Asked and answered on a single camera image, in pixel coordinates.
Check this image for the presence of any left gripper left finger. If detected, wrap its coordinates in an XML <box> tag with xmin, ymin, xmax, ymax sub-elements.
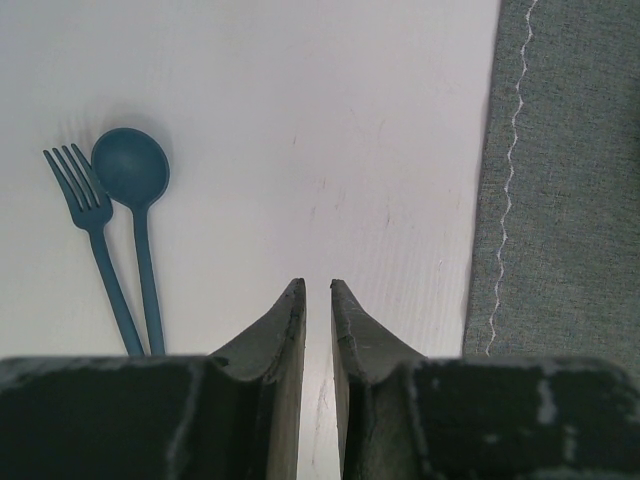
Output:
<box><xmin>1</xmin><ymin>279</ymin><xmax>306</xmax><ymax>479</ymax></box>

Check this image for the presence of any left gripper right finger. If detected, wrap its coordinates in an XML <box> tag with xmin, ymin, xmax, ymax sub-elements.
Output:
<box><xmin>331</xmin><ymin>280</ymin><xmax>639</xmax><ymax>479</ymax></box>

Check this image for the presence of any grey cloth placemat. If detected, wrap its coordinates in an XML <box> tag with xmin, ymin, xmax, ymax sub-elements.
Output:
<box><xmin>463</xmin><ymin>1</ymin><xmax>639</xmax><ymax>375</ymax></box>

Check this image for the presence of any blue plastic fork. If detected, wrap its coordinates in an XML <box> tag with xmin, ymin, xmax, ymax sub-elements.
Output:
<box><xmin>43</xmin><ymin>144</ymin><xmax>145</xmax><ymax>356</ymax></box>

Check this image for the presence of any blue plastic spoon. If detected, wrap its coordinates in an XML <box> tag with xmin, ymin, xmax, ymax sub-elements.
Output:
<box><xmin>91</xmin><ymin>127</ymin><xmax>170</xmax><ymax>355</ymax></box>

